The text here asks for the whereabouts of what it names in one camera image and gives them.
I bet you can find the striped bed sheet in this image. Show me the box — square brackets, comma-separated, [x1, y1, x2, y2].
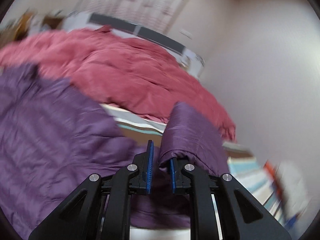
[102, 104, 285, 225]

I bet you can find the wooden bedside desk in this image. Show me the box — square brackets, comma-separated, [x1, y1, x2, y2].
[1, 11, 65, 48]

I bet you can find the white patterned window curtain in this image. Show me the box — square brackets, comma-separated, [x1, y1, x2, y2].
[84, 0, 187, 33]

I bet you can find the grey white headboard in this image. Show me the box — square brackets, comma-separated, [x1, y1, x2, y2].
[88, 12, 206, 77]

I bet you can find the red quilted comforter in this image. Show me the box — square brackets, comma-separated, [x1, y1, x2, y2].
[1, 26, 236, 141]

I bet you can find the purple quilted down jacket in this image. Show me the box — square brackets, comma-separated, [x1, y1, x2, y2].
[1, 64, 229, 239]

